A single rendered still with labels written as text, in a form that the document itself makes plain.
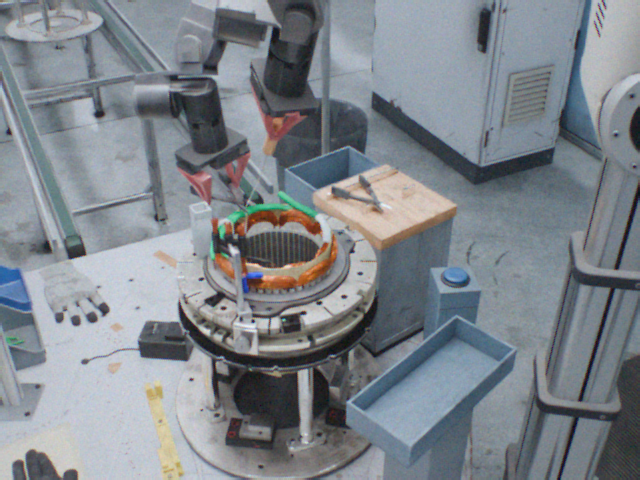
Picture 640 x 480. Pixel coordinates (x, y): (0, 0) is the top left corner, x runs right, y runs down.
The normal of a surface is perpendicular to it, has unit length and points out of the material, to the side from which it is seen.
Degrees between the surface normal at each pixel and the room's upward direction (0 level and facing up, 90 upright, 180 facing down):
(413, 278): 90
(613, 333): 90
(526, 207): 0
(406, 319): 90
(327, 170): 90
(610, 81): 104
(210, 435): 0
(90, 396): 0
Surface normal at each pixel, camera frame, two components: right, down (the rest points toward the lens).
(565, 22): 0.43, 0.51
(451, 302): 0.11, 0.57
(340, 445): 0.00, -0.82
